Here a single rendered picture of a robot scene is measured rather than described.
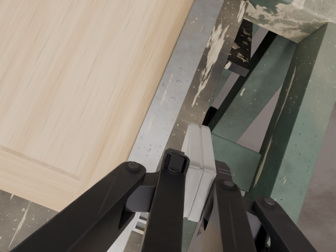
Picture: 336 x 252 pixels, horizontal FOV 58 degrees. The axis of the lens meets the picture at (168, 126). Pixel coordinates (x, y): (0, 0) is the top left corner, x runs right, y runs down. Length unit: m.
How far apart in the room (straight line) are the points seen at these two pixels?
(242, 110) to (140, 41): 0.45
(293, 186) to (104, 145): 0.32
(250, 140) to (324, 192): 0.73
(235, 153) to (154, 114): 0.19
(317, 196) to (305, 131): 2.02
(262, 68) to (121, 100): 0.43
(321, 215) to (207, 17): 2.37
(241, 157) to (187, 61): 0.22
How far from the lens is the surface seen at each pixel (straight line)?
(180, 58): 0.53
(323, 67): 0.62
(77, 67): 0.55
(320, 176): 2.39
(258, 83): 0.86
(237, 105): 0.90
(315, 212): 2.75
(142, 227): 0.54
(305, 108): 0.58
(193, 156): 0.16
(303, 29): 0.69
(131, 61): 0.55
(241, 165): 0.61
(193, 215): 0.16
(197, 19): 0.57
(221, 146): 0.60
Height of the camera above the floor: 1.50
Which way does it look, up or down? 45 degrees down
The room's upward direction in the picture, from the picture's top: 161 degrees counter-clockwise
